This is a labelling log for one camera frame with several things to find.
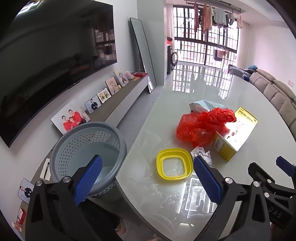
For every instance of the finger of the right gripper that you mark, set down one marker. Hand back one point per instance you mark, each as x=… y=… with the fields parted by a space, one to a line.
x=271 y=190
x=286 y=166

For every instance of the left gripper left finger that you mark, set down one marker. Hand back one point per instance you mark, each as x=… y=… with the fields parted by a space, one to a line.
x=53 y=212

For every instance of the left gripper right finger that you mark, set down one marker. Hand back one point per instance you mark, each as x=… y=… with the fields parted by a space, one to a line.
x=252 y=219

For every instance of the yellow cardboard box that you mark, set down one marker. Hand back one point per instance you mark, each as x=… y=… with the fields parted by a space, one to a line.
x=228 y=145

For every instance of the white paper ball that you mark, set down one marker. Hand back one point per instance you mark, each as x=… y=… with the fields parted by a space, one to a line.
x=199 y=151

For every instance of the yellow square plastic lid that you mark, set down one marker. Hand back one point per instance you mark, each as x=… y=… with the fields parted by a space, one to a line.
x=174 y=164

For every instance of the red plastic bag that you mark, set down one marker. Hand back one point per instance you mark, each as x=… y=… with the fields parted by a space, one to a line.
x=200 y=129

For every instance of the light blue snack packet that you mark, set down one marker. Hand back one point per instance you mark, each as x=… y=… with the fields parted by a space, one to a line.
x=204 y=106

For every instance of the grey perforated trash basket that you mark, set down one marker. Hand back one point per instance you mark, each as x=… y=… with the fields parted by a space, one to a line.
x=77 y=147

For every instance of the red white small box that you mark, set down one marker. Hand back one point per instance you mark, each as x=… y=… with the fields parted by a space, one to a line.
x=18 y=224

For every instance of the rounded man portrait coaster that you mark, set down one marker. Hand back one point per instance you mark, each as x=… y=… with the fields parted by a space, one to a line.
x=25 y=190

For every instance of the white notepad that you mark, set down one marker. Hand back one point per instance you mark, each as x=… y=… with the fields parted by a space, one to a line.
x=48 y=176

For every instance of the beige sectional sofa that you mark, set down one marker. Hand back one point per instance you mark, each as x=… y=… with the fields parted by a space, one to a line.
x=277 y=93

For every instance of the patterned dark cushion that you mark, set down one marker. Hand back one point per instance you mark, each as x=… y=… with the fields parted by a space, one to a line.
x=238 y=72

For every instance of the black window grille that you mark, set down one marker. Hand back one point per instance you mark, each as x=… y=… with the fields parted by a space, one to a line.
x=216 y=48

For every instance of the pink plush toy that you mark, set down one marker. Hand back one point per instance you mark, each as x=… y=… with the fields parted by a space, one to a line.
x=129 y=75

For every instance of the bicycle on balcony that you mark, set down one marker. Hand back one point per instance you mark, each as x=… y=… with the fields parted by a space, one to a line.
x=172 y=57

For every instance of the red packet on cabinet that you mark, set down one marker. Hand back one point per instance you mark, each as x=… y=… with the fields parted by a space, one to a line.
x=139 y=74

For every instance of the large black television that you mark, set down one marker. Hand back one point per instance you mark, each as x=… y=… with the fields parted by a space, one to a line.
x=46 y=48

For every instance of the hanging laundry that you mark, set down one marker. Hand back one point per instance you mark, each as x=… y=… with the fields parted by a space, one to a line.
x=210 y=17

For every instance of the leaning floor mirror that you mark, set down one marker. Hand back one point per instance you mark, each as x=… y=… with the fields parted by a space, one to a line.
x=144 y=52

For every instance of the large family photo frame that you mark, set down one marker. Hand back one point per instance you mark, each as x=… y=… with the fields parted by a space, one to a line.
x=69 y=117

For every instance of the man portrait photo frame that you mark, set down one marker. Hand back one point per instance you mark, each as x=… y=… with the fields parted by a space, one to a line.
x=93 y=104

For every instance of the scalloped yellow photo frame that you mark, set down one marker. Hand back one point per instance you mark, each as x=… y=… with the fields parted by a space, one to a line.
x=104 y=95

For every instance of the baby photo frame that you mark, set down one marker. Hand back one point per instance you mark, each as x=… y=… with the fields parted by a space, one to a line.
x=112 y=86

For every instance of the child photo frame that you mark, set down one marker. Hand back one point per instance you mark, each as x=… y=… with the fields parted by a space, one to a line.
x=122 y=80

